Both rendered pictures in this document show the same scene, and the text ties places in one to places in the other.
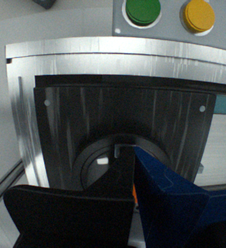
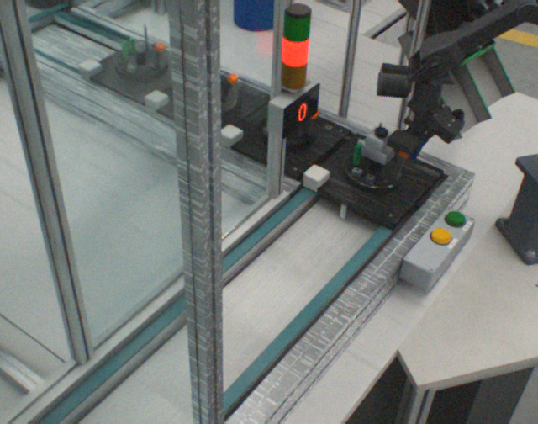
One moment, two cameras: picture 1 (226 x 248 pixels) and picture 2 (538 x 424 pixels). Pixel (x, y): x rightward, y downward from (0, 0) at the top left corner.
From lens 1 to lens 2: 1.58 m
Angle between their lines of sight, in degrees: 39
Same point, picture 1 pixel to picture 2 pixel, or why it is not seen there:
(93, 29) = not seen: hidden behind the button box
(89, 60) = (440, 194)
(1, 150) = not seen: hidden behind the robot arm
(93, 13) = (473, 241)
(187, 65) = (416, 223)
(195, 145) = (369, 205)
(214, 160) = (322, 233)
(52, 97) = (434, 173)
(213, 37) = (425, 240)
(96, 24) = not seen: hidden behind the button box
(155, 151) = (385, 184)
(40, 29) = (482, 214)
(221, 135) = (344, 243)
